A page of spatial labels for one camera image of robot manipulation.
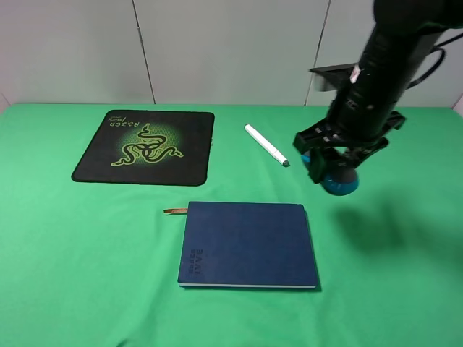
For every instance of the grey blue computer mouse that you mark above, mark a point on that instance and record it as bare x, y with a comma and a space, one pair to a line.
340, 179

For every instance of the dark blue notebook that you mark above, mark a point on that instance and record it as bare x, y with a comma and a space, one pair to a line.
247, 245

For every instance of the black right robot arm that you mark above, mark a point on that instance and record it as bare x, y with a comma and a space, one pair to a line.
401, 52

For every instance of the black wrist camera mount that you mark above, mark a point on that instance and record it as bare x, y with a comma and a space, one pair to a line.
331, 78

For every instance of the black green Razer mouse pad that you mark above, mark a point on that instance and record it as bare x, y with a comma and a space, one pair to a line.
169, 148

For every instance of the brown ribbon bookmark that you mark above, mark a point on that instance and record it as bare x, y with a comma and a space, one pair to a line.
175, 211

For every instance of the white marker pen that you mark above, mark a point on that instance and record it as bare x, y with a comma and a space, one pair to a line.
266, 145

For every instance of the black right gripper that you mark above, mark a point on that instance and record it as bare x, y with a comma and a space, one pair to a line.
347, 124

